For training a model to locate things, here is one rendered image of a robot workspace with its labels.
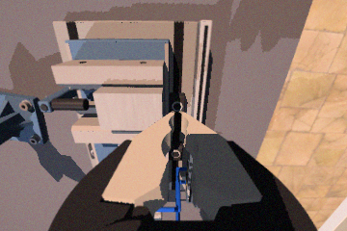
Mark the tan rectangular block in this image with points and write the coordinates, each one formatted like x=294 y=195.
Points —
x=128 y=109

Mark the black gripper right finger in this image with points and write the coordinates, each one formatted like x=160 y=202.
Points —
x=224 y=174

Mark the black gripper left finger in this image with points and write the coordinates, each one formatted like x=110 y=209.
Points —
x=136 y=173

